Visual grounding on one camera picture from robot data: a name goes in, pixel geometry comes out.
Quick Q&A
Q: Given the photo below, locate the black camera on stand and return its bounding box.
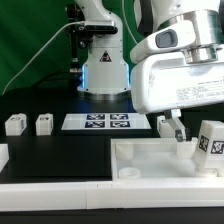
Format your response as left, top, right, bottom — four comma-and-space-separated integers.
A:
66, 3, 118, 89

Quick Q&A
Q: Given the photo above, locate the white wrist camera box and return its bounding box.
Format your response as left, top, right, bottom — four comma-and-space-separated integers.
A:
130, 20, 196, 64

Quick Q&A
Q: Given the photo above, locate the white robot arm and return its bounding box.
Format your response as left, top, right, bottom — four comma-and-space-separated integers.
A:
130, 0, 224, 142

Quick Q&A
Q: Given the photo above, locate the white square tabletop part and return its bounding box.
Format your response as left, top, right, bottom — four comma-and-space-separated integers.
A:
111, 138, 224, 182

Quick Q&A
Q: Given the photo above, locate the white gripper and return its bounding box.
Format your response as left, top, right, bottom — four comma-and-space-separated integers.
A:
131, 50, 224, 142

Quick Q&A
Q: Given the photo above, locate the white plate with AprilTags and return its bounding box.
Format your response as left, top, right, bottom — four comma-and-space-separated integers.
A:
62, 113, 151, 131

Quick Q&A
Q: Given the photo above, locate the white cable behind arm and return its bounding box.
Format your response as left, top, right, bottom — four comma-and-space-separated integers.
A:
121, 0, 139, 46

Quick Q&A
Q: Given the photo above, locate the black cable on table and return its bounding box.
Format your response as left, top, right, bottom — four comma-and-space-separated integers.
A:
31, 71, 83, 89

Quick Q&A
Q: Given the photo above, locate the white camera cable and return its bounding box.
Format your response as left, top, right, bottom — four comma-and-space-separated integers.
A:
1, 20, 87, 96

